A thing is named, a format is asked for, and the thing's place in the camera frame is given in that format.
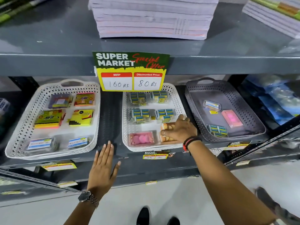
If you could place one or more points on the person's right thumb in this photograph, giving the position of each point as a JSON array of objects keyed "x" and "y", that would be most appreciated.
[{"x": 169, "y": 132}]

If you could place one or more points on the clear box of orange erasers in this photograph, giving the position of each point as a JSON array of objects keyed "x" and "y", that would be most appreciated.
[{"x": 166, "y": 139}]

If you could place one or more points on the green and yellow offer sign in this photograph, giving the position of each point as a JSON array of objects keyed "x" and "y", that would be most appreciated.
[{"x": 117, "y": 65}]

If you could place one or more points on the person's left middle finger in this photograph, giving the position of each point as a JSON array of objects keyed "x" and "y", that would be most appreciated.
[{"x": 108, "y": 152}]

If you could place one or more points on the black shoe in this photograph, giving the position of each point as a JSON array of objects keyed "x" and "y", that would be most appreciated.
[
  {"x": 143, "y": 216},
  {"x": 174, "y": 221}
]

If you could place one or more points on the clear box of pink erasers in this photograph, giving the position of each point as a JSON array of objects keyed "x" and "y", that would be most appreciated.
[{"x": 141, "y": 138}]

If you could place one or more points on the small yellow shelf label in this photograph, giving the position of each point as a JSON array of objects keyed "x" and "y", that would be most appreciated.
[
  {"x": 151, "y": 182},
  {"x": 242, "y": 163},
  {"x": 67, "y": 184}
]

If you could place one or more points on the pile of blue plastic packets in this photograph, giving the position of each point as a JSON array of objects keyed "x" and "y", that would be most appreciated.
[{"x": 274, "y": 100}]

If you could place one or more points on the person's left forearm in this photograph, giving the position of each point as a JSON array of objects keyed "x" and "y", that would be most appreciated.
[{"x": 82, "y": 214}]

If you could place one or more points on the purple sticky note pack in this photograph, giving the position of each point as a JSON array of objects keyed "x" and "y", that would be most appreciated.
[{"x": 59, "y": 101}]

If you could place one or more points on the red and black wristband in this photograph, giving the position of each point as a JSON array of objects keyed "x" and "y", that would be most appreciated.
[{"x": 191, "y": 141}]

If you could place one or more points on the person's left hand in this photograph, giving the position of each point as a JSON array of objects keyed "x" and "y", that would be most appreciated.
[{"x": 102, "y": 172}]

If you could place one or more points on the small clear eraser pack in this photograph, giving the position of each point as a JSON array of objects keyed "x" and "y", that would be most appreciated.
[{"x": 212, "y": 105}]

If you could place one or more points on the green and yellow shelf label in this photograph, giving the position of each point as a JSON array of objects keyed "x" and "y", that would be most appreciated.
[
  {"x": 58, "y": 165},
  {"x": 155, "y": 155},
  {"x": 238, "y": 145}
]

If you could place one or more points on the person's left thumb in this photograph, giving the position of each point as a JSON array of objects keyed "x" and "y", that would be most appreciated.
[{"x": 116, "y": 171}]

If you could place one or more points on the grey metal shelf rack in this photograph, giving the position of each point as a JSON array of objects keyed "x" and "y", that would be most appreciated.
[{"x": 46, "y": 44}]

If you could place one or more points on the grey perforated basket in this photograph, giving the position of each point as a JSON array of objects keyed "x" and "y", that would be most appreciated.
[{"x": 248, "y": 119}]

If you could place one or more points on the stack of white paper reams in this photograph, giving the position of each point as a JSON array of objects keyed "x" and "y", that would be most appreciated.
[{"x": 152, "y": 18}]

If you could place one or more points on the large white perforated basket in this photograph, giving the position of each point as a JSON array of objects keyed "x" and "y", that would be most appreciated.
[{"x": 23, "y": 131}]

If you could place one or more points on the person's left little finger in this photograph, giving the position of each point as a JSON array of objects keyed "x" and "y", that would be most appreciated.
[{"x": 97, "y": 159}]

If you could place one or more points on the clear box with blue label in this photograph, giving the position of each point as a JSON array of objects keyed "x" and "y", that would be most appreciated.
[
  {"x": 40, "y": 144},
  {"x": 78, "y": 142}
]

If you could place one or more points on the silver metal wristwatch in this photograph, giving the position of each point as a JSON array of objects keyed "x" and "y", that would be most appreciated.
[{"x": 87, "y": 198}]

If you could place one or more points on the yellow and black sticky note pack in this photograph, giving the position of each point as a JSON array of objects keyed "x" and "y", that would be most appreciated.
[{"x": 81, "y": 117}]

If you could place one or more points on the small yellow price sticker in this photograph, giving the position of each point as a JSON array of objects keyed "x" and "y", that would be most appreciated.
[{"x": 213, "y": 112}]

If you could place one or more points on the orange sticky note pack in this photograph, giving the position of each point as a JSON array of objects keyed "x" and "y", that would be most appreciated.
[{"x": 84, "y": 99}]

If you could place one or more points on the person's right forearm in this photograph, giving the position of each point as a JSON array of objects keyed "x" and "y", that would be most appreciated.
[{"x": 225, "y": 187}]

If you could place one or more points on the stack of green-edged notebooks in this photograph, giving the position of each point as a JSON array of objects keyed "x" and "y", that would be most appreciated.
[{"x": 274, "y": 14}]

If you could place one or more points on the small white perforated basket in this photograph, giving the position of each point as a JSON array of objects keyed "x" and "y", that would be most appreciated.
[{"x": 125, "y": 128}]

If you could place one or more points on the blue and yellow eraser pack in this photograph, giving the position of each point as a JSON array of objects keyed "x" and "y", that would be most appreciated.
[
  {"x": 166, "y": 114},
  {"x": 139, "y": 115},
  {"x": 137, "y": 99},
  {"x": 159, "y": 96},
  {"x": 217, "y": 130}
]

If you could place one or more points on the large yellow sticky note pack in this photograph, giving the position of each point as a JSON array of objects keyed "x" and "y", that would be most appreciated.
[{"x": 49, "y": 119}]

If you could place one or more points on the pink eraser box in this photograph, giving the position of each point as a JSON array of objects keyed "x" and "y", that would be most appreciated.
[{"x": 232, "y": 118}]

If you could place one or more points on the person's right hand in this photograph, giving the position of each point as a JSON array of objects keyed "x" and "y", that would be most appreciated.
[{"x": 182, "y": 131}]

